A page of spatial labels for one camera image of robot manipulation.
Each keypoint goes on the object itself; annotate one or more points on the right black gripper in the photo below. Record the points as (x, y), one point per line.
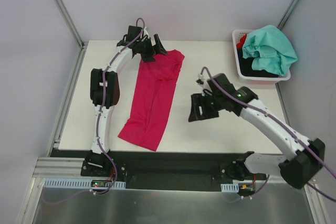
(206, 105)

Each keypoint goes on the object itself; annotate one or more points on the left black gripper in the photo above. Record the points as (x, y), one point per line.
(148, 50)

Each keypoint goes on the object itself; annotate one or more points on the magenta t shirt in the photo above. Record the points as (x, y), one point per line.
(152, 100)

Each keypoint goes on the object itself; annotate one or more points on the teal t shirt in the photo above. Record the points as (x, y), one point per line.
(270, 50)

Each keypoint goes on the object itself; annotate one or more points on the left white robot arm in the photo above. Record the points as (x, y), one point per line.
(105, 94)

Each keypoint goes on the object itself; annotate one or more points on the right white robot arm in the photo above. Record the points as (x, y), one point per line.
(301, 158)

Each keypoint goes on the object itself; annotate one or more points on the black t shirt in basket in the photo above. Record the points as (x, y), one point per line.
(245, 66)

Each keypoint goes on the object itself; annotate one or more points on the red t shirt in basket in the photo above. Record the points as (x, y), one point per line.
(241, 42)

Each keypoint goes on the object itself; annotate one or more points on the white plastic laundry basket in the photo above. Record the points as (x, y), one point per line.
(236, 36)

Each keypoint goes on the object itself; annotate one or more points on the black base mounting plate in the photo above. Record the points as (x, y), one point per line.
(191, 182)

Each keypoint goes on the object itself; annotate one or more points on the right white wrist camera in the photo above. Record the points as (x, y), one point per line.
(203, 82)

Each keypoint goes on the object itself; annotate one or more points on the right white cable duct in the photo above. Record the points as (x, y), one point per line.
(230, 188)

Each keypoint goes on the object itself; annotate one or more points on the white cable duct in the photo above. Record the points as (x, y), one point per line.
(68, 183)
(230, 188)

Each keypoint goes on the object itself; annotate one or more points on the aluminium frame rail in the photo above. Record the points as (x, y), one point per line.
(52, 169)

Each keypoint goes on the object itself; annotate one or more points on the left white cable duct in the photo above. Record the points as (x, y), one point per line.
(68, 183)

